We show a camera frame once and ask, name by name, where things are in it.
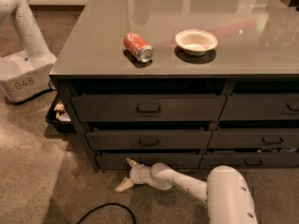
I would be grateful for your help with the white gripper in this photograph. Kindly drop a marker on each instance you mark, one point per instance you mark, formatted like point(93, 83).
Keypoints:
point(135, 174)

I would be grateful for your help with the drawer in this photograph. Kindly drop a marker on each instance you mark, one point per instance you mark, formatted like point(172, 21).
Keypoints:
point(147, 139)
point(261, 107)
point(149, 107)
point(251, 160)
point(176, 160)
point(255, 138)

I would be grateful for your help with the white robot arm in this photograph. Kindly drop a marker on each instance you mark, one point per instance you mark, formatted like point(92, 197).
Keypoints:
point(225, 193)

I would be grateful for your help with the dark grey drawer cabinet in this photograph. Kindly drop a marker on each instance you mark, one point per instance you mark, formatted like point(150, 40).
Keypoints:
point(257, 53)

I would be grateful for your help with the black bin with trash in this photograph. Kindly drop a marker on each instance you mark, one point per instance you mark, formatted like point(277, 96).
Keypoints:
point(58, 118)

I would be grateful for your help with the red soda can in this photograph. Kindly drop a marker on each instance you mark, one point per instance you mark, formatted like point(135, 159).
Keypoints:
point(137, 46)

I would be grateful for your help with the white paper bowl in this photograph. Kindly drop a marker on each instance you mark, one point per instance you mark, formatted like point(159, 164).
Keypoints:
point(196, 42)

